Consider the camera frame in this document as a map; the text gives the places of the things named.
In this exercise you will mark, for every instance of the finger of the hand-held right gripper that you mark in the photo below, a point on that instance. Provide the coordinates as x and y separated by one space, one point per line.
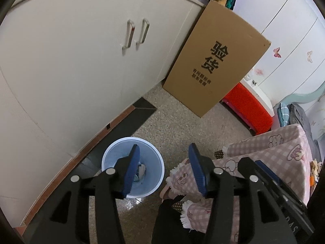
273 176

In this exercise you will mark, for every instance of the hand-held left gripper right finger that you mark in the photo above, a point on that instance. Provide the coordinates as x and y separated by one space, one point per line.
197 170

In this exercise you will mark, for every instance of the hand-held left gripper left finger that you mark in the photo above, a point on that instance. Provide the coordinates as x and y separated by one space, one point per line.
132 169

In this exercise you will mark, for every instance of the light blue trash bin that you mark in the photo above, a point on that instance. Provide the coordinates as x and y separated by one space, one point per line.
152 167

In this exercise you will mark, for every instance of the crumpled white paper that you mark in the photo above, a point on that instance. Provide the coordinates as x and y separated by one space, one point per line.
141 172

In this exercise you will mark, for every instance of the pink checked cartoon tablecloth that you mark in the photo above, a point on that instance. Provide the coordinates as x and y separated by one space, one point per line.
279 152

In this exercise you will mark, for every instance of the blue checked cloth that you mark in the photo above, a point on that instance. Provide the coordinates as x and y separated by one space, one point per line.
283 114

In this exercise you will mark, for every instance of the grey folded clothes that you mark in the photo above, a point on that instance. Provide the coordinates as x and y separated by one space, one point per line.
301 118

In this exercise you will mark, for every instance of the red storage box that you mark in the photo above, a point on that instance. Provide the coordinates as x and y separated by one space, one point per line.
248 109

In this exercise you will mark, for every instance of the light green bed headboard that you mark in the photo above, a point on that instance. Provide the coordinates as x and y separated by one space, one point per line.
316 99

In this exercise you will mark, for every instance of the large flat cardboard box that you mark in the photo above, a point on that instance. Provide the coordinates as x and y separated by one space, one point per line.
228 86

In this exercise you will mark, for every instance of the white floor cabinet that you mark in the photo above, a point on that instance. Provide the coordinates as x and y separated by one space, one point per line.
76 81

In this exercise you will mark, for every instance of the pink flower sticker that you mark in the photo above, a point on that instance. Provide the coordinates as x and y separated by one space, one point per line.
259 71

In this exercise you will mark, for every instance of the pink butterfly sticker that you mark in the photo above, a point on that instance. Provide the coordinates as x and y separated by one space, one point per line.
276 52

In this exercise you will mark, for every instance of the pale butterfly sticker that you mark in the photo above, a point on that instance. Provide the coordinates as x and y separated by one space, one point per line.
309 56

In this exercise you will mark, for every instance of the white wardrobe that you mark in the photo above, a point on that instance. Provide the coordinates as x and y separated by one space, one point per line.
287 38

